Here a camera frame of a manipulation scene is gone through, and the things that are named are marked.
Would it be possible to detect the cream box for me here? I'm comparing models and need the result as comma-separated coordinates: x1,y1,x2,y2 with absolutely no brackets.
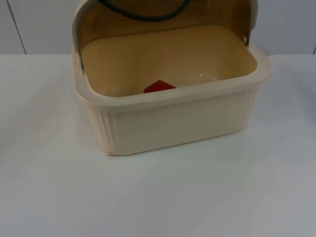
71,37,273,157

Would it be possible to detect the cream lid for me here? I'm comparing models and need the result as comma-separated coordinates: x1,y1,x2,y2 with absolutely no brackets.
74,0,259,70

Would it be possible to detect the red block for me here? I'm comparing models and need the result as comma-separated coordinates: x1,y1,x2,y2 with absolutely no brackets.
143,79,177,94

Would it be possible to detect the black cable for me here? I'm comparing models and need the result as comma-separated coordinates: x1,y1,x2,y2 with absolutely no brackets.
98,0,189,20

